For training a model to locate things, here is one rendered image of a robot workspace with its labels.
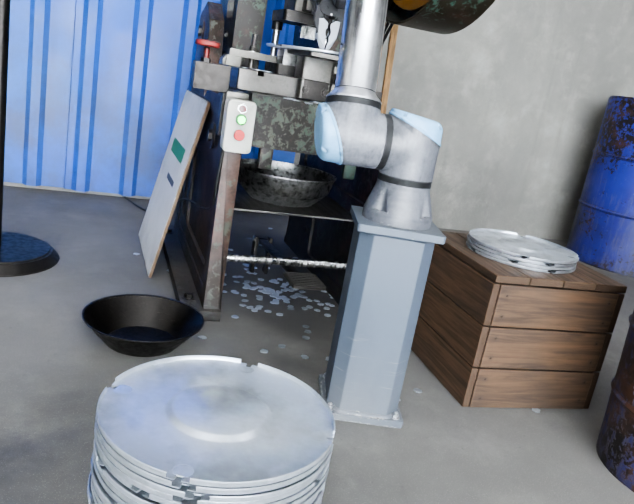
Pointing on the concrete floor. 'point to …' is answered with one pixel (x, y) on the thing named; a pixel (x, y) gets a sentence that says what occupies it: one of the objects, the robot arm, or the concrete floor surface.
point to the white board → (172, 177)
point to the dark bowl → (142, 323)
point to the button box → (230, 137)
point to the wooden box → (514, 330)
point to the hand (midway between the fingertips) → (324, 48)
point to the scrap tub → (633, 401)
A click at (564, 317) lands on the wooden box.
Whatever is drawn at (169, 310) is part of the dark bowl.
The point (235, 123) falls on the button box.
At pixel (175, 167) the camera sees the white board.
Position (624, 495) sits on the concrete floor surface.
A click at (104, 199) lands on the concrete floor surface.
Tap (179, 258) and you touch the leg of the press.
